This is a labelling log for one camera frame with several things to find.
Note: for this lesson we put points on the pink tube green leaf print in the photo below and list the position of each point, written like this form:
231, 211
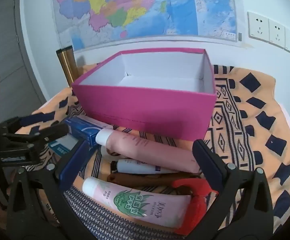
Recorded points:
134, 200

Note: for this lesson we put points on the pink cardboard box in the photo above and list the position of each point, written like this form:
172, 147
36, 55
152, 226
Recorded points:
145, 110

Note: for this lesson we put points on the gold metal tumbler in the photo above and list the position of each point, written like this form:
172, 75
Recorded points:
68, 65

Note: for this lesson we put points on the white teal box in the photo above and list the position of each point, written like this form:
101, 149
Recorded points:
64, 148

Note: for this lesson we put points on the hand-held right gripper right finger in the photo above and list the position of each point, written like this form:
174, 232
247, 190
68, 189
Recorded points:
208, 162

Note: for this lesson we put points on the small white tube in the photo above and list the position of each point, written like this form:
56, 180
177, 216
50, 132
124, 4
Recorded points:
134, 166

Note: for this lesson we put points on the blue toothpaste box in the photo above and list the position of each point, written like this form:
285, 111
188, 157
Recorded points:
84, 130

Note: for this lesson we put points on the colourful wall map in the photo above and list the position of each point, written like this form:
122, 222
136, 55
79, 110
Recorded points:
134, 5

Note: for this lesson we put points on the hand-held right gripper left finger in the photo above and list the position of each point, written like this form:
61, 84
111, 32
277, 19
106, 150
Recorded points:
71, 165

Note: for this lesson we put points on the plain pink tube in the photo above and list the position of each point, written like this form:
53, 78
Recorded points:
147, 147

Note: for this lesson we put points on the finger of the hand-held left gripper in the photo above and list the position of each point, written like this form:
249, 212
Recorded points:
53, 131
38, 119

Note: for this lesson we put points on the brown red spray bottle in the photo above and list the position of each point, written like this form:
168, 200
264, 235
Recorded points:
147, 179

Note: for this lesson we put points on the orange patterned blanket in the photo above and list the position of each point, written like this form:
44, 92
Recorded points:
247, 130

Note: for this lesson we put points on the grey door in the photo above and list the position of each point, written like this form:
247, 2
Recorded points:
9, 42

